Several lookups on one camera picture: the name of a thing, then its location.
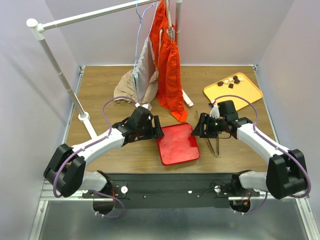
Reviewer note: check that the metal tongs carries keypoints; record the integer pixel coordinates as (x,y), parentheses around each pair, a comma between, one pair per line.
(213,145)

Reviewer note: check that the white clothes rack frame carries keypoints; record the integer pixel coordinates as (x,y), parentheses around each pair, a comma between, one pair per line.
(38,30)

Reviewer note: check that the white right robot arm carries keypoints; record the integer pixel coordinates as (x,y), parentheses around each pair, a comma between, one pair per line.
(286,174)

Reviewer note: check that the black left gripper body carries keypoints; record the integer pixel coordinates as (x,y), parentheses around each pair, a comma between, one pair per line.
(145,132)

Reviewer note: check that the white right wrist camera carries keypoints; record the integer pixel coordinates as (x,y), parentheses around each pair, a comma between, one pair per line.
(214,112)

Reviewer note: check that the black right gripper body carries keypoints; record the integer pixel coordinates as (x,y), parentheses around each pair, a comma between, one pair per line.
(216,125)

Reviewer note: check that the red tin lid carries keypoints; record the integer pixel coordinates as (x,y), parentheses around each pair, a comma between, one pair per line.
(177,146)

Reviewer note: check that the orange hanging shorts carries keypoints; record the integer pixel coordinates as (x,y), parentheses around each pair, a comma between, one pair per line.
(167,62)

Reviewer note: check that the beige crumpled cloth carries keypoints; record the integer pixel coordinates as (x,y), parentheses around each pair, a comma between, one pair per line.
(125,88)

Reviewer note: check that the grey hanging towel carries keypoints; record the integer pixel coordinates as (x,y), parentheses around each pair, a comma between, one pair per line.
(144,76)

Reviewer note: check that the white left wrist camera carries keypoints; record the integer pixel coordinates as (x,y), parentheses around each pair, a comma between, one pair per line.
(147,106)

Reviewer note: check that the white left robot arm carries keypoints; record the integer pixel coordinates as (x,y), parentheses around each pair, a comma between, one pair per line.
(66,170)

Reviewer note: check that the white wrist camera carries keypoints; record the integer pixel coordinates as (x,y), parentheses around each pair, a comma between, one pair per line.
(214,112)
(147,106)

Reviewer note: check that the yellow plastic tray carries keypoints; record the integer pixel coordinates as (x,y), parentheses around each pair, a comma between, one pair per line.
(245,89)

